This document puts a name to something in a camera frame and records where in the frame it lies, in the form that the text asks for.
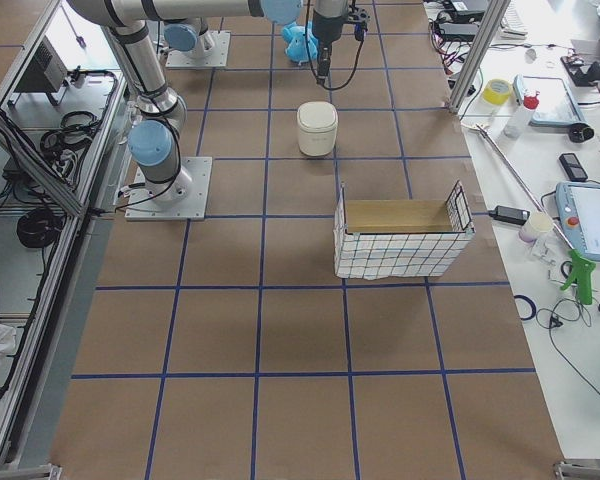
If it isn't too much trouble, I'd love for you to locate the blue teach pendant far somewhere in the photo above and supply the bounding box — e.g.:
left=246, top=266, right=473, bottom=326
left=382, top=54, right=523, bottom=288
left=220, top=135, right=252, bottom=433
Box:
left=513, top=75, right=585, bottom=127

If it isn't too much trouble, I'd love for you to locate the blue teach pendant near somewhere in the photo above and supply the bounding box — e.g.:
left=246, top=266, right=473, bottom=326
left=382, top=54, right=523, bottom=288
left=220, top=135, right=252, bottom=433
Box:
left=555, top=182, right=600, bottom=261

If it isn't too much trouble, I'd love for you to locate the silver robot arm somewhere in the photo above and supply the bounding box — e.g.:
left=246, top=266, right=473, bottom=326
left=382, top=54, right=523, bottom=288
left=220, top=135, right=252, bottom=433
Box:
left=69, top=1, right=366, bottom=207

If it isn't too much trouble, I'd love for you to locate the yellow tape roll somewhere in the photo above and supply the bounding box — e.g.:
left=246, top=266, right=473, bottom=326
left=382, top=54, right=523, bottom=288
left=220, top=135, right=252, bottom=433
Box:
left=481, top=79, right=513, bottom=106

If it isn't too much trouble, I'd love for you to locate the white trash can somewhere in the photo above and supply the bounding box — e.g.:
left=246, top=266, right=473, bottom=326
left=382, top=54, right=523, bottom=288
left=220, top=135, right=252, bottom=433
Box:
left=296, top=101, right=338, bottom=157

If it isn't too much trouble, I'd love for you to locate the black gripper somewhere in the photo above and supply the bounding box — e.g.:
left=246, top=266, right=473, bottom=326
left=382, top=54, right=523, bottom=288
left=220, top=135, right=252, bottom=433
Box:
left=312, top=9, right=341, bottom=84

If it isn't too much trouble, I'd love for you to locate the black power adapter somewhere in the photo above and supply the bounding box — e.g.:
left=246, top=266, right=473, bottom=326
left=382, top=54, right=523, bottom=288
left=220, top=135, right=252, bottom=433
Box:
left=488, top=205, right=530, bottom=226

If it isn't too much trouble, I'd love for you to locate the aluminium frame post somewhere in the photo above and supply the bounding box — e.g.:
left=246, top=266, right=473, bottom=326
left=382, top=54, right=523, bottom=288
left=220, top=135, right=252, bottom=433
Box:
left=448, top=0, right=510, bottom=113

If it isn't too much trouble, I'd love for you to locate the blue teach pendant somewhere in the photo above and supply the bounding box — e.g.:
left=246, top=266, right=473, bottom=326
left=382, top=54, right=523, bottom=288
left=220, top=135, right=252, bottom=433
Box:
left=555, top=182, right=600, bottom=261
left=513, top=75, right=585, bottom=127

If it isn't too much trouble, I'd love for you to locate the white paper cup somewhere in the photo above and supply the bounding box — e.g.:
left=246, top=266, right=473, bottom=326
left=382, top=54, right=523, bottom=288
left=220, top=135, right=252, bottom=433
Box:
left=518, top=211, right=554, bottom=243

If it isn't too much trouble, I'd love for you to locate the red capped bottle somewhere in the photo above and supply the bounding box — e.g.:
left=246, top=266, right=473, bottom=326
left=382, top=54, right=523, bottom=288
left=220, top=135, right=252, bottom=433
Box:
left=503, top=91, right=539, bottom=139

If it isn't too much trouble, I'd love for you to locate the green handled reacher tool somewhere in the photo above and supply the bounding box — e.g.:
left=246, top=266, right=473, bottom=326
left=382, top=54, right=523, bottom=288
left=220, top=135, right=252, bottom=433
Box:
left=468, top=124, right=596, bottom=305

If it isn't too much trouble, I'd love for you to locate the blue teddy bear plush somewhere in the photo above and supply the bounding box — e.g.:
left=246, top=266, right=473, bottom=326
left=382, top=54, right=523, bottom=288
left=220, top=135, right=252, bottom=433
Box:
left=281, top=21, right=318, bottom=65

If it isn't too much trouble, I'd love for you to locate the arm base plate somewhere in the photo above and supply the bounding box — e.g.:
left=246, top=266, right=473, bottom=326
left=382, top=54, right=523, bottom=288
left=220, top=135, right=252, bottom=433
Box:
left=125, top=157, right=213, bottom=221
left=165, top=24, right=231, bottom=70

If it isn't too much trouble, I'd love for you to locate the grid-patterned storage box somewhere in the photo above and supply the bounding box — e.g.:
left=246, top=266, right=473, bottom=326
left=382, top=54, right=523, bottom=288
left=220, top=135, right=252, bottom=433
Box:
left=333, top=181, right=475, bottom=280

